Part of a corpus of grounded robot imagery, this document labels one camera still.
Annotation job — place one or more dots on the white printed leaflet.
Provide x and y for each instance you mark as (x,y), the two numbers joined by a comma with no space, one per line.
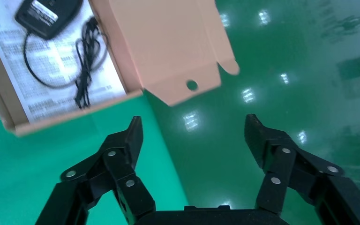
(55,65)

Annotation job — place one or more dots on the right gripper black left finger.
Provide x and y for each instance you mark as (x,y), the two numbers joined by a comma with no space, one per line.
(118,167)

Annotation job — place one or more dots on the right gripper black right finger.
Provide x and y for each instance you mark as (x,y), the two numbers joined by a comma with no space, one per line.
(279,161)

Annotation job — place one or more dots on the green table mat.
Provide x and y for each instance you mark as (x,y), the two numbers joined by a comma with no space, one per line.
(27,167)

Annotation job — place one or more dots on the brown cardboard box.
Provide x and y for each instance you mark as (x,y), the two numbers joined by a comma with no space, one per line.
(164,46)

